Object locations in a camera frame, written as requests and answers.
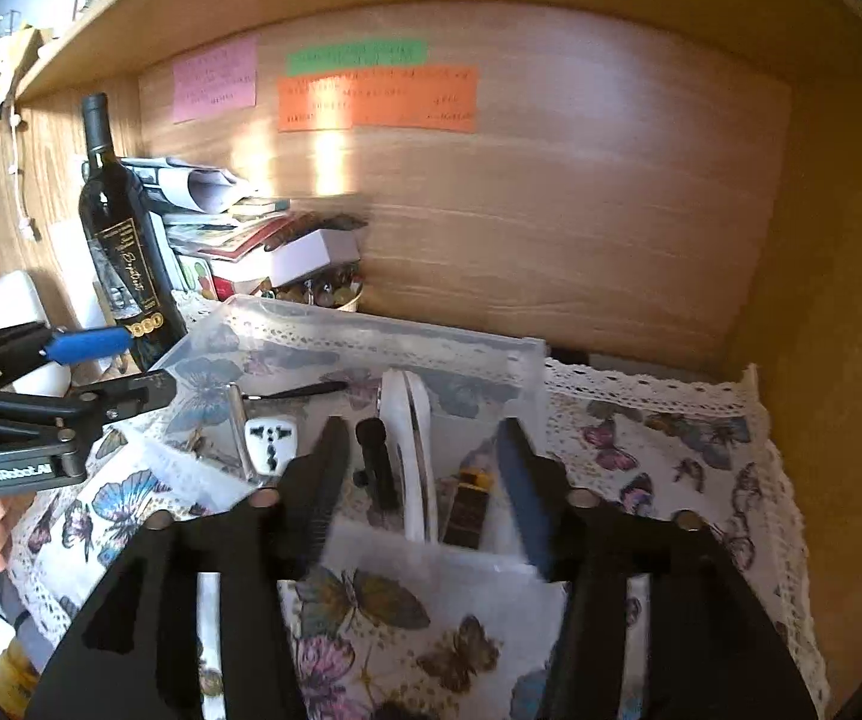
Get white travel plug adapter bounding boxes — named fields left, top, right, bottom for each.
left=244, top=416, right=299, bottom=478

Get orange black small battery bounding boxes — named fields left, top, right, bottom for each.
left=439, top=468, right=492, bottom=550

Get black clip in box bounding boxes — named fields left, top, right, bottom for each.
left=353, top=418, right=400, bottom=514

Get butterfly print lace cloth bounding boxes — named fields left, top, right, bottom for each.
left=8, top=298, right=829, bottom=718

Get black tweezers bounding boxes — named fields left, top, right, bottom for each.
left=244, top=380, right=348, bottom=401

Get clear plastic storage box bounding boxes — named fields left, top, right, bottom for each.
left=128, top=298, right=546, bottom=554

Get silver metal tube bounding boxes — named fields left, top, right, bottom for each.
left=226, top=382, right=257, bottom=481

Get dark wine bottle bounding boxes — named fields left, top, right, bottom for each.
left=78, top=93, right=187, bottom=371

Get rolled newspaper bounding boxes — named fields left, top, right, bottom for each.
left=122, top=158, right=253, bottom=215

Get stack of magazines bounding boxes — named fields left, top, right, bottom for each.
left=163, top=199, right=294, bottom=262

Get small white box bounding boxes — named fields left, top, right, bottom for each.
left=234, top=229, right=361, bottom=288

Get pink sticky note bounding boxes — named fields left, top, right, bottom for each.
left=172, top=36, right=257, bottom=124

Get orange sticky note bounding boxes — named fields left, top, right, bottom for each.
left=276, top=65, right=479, bottom=133

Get green sticky note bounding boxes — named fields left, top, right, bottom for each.
left=286, top=37, right=429, bottom=76

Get white cable on wall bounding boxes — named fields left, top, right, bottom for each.
left=2, top=99, right=42, bottom=242

